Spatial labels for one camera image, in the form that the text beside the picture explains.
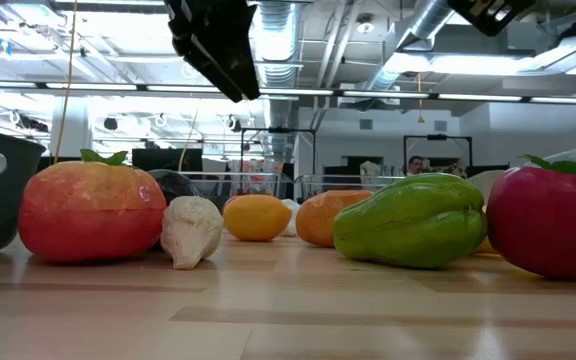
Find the yellow toy lemon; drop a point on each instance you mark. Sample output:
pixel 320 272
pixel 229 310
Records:
pixel 257 217

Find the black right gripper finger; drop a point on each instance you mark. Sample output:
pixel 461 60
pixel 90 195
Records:
pixel 488 27

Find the silver smooth ventilation duct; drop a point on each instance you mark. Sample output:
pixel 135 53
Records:
pixel 433 20

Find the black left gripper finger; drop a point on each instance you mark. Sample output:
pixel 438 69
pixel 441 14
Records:
pixel 218 30
pixel 193 55

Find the frosted grey plastic bin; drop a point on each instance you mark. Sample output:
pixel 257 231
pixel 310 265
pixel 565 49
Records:
pixel 485 185

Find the bright red orange tomato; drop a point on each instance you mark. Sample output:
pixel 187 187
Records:
pixel 232 200

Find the red tomato with green stem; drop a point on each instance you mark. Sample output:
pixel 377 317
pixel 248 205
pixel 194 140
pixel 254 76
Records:
pixel 548 225

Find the black flat monitor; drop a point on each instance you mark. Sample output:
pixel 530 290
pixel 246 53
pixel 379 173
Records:
pixel 165 160

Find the white garlic bulb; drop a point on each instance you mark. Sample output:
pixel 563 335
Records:
pixel 294 220
pixel 190 230

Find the orange lumpy potato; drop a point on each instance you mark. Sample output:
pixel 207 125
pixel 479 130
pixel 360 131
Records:
pixel 323 217

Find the long ceiling light strip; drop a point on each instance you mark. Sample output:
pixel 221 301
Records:
pixel 388 94

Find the black metal stand frame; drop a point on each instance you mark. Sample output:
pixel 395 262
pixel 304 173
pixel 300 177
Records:
pixel 438 137

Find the orange tomato with green stem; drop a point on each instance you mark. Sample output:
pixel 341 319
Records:
pixel 93 220

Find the dark purple round vegetable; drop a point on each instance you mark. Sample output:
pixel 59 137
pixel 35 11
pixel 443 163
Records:
pixel 175 185

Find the person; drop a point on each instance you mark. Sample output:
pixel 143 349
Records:
pixel 415 165

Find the silver ribbed ventilation duct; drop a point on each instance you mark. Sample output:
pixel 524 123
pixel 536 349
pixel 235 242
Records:
pixel 275 40

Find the white draped cloth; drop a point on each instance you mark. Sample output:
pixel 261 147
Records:
pixel 370 168

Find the floral patterned cushion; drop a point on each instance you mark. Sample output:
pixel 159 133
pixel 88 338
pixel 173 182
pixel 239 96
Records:
pixel 450 171

